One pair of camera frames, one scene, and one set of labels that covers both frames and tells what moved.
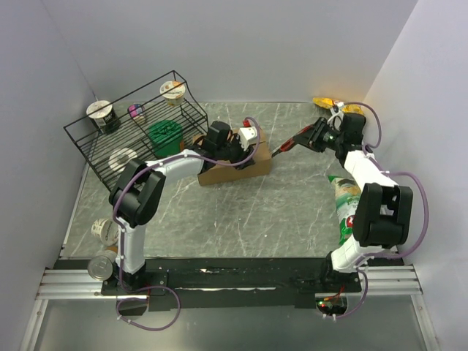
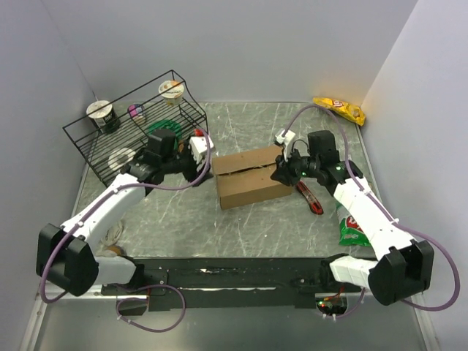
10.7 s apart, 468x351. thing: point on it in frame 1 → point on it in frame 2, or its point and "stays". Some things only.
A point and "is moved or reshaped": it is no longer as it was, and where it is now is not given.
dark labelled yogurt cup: [102, 114] stays
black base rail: [229, 284] stays
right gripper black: [311, 137] → [283, 173]
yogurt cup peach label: [173, 92] stays
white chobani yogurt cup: [107, 230] stays
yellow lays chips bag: [329, 102] stays
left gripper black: [244, 158] → [194, 174]
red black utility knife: [285, 145] is moved or reshaped
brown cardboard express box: [219, 172] is moved or reshaped
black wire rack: [158, 121] stays
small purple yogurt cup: [137, 112] stays
